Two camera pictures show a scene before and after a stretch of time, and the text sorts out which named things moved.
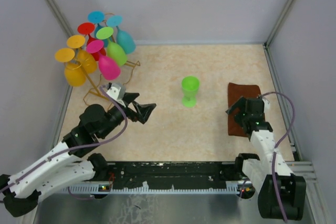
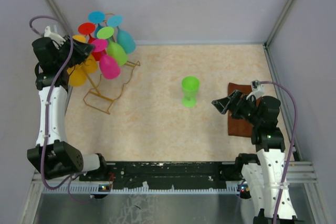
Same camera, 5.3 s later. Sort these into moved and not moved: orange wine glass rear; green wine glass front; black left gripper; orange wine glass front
Moved: black left gripper
Not moved: green wine glass front; orange wine glass front; orange wine glass rear
